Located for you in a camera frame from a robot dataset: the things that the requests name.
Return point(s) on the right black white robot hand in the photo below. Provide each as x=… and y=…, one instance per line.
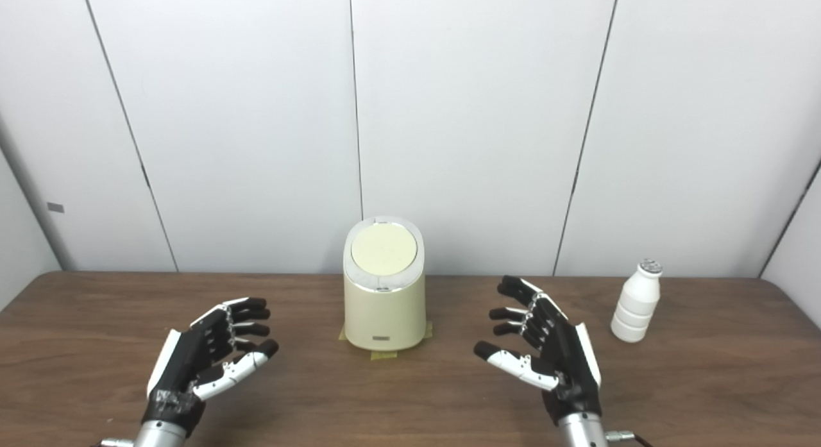
x=567, y=363

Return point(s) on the cream-colored bin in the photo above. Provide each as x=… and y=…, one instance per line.
x=383, y=312

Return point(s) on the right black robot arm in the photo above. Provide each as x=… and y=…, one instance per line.
x=582, y=431

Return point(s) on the small grey wall sticker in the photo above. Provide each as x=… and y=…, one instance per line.
x=55, y=207

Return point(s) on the round cream bin lid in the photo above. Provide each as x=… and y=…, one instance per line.
x=383, y=248

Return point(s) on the small white plastic bottle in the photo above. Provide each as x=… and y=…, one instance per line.
x=636, y=306

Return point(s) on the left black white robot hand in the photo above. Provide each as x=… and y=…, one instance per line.
x=186, y=360

